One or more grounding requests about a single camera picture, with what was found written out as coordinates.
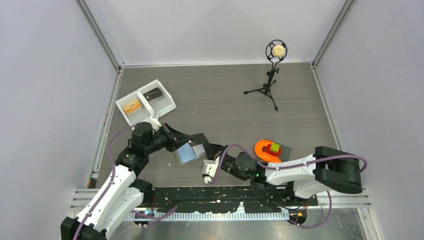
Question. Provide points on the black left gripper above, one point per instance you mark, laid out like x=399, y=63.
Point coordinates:
x=180, y=137

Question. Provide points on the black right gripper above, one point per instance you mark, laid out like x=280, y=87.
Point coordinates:
x=212, y=149

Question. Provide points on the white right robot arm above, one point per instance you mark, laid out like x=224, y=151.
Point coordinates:
x=324, y=170

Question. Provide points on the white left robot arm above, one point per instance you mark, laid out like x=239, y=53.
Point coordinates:
x=124, y=191

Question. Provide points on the black card stack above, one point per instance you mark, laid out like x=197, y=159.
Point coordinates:
x=153, y=95

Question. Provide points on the gold card stack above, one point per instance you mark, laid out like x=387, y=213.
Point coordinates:
x=132, y=107

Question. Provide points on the orange curved toy slide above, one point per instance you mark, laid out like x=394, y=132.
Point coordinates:
x=259, y=145

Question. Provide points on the white two-compartment tray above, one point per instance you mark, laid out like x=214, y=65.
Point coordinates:
x=162, y=106

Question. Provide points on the red toy block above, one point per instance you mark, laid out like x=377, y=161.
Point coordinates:
x=269, y=153

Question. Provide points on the green toy brick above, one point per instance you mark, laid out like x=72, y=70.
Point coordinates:
x=274, y=148

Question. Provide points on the grey toy baseplate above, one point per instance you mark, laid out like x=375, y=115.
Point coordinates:
x=285, y=155

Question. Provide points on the black microphone tripod stand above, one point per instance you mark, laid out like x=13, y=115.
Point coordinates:
x=275, y=52

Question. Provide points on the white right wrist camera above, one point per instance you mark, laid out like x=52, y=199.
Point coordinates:
x=209, y=170

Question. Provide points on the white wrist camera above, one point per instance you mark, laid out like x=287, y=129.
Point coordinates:
x=154, y=121
x=209, y=170

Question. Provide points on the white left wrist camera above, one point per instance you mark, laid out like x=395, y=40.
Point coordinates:
x=154, y=121

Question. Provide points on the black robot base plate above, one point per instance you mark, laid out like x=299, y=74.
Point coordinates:
x=224, y=199

